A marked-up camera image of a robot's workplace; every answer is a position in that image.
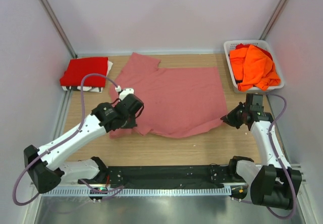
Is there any pink t shirt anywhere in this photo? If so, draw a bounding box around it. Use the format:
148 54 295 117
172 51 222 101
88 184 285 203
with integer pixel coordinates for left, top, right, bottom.
110 53 228 139

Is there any white plastic basket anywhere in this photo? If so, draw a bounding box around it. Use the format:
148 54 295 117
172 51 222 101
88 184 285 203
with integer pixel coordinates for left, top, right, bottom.
224 40 285 93

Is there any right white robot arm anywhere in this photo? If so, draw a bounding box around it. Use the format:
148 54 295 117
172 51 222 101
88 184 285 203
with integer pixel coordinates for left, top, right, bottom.
221 103 302 210

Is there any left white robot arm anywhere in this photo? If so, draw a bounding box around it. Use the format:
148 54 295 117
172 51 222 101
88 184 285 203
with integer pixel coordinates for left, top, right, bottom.
24 93 144 194

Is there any orange t shirt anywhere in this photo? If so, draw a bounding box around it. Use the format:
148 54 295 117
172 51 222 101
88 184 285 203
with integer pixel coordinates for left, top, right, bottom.
229 44 281 92

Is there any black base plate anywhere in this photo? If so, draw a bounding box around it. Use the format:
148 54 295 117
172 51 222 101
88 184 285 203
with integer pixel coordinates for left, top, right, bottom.
77 165 243 191

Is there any white slotted cable duct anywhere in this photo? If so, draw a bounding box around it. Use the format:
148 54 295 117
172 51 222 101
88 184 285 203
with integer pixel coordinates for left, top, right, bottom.
43 186 232 197

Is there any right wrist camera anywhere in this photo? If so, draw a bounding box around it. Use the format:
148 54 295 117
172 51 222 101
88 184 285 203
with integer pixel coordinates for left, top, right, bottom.
245 93 264 113

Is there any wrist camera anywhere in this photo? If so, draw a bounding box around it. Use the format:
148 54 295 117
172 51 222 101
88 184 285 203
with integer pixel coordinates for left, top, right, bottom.
115 86 135 100
245 93 264 113

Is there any folded red t shirt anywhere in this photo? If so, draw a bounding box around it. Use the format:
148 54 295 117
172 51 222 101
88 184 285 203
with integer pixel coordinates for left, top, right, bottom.
60 57 109 86

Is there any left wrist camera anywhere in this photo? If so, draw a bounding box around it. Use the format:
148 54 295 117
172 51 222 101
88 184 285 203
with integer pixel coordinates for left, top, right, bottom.
115 86 135 100

